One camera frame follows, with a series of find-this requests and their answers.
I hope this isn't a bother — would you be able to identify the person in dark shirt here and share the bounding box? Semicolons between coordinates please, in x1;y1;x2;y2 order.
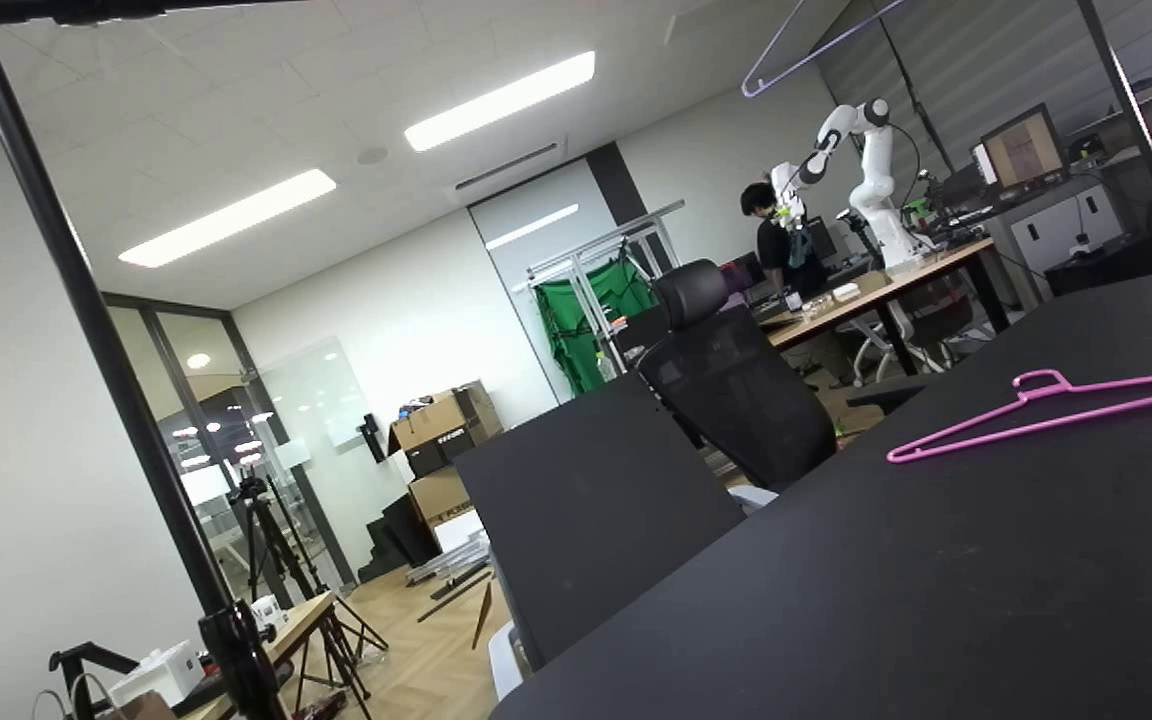
739;181;829;299

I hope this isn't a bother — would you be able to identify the pink wire hanger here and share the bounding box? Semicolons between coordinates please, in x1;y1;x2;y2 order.
889;366;1152;465

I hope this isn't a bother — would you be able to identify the wooden desk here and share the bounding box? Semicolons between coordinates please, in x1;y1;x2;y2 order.
765;241;1007;370

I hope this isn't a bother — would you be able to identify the black office chair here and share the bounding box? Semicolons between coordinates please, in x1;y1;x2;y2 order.
636;260;838;492

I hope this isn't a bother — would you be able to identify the green cloth on rack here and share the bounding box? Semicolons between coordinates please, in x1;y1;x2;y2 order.
537;260;655;394

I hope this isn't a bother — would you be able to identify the cardboard boxes stack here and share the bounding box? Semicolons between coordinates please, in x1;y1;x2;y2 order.
389;380;500;522

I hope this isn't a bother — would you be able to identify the black upright board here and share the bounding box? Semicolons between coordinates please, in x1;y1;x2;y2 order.
455;380;746;667

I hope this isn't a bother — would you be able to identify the purple wire hanger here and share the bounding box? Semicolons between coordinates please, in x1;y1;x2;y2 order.
739;0;903;100

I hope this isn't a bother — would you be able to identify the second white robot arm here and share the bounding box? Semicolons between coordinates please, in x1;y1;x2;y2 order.
768;100;922;271

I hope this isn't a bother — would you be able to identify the black camera tripod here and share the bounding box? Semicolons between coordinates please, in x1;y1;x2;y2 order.
226;471;393;720

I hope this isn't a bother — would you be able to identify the computer monitor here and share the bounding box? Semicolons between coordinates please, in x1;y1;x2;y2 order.
979;103;1066;193

